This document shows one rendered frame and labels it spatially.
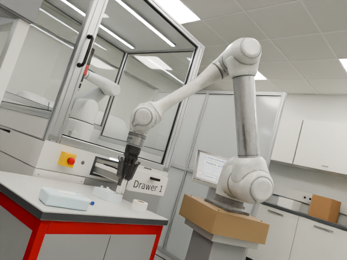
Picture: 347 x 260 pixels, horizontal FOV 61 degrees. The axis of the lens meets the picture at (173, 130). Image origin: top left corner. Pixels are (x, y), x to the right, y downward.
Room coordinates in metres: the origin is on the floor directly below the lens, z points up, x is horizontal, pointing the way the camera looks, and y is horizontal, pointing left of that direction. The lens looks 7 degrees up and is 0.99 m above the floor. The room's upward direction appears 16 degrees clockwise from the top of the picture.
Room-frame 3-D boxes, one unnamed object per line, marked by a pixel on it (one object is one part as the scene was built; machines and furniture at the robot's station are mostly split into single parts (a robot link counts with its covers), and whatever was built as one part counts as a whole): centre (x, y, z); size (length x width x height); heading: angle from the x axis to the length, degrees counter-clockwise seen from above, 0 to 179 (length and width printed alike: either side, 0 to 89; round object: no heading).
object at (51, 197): (1.06, 0.29, 0.78); 0.15 x 0.10 x 0.04; 128
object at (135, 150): (1.45, 0.16, 0.99); 0.08 x 0.07 x 0.09; 138
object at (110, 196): (1.46, 0.22, 0.78); 0.12 x 0.08 x 0.04; 48
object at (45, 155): (2.19, 0.64, 0.87); 1.02 x 0.95 x 0.14; 140
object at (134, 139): (1.45, 0.16, 1.07); 0.09 x 0.09 x 0.06
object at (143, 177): (1.64, 0.05, 0.87); 0.29 x 0.02 x 0.11; 140
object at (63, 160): (1.59, 0.49, 0.88); 0.07 x 0.05 x 0.07; 140
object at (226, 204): (1.59, -0.40, 0.90); 0.22 x 0.18 x 0.06; 124
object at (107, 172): (1.78, 0.21, 0.86); 0.40 x 0.26 x 0.06; 50
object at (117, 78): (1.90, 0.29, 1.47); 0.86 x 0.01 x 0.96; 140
